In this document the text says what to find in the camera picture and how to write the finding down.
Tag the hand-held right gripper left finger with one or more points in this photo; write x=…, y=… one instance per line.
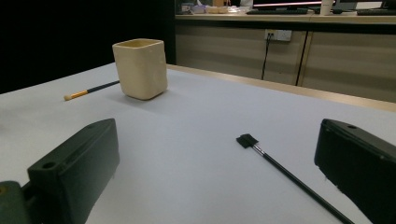
x=77, y=168

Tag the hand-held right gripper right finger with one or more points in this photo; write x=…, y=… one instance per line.
x=358, y=165

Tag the orange bristle makeup brush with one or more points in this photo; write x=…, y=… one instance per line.
x=81, y=93

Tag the beige square holder cup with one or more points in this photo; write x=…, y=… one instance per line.
x=141, y=70

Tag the beige cabinet counter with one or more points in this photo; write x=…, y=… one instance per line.
x=342, y=56

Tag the white table mat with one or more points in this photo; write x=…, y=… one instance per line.
x=193, y=124

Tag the black curtain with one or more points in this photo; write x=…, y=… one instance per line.
x=62, y=37

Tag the black keyboard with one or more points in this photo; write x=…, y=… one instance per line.
x=376, y=12
x=277, y=11

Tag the white paper cup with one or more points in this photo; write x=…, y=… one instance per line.
x=326, y=7

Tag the computer monitor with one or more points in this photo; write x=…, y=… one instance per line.
x=292, y=2

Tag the white wall socket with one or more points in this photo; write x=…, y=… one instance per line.
x=281, y=35

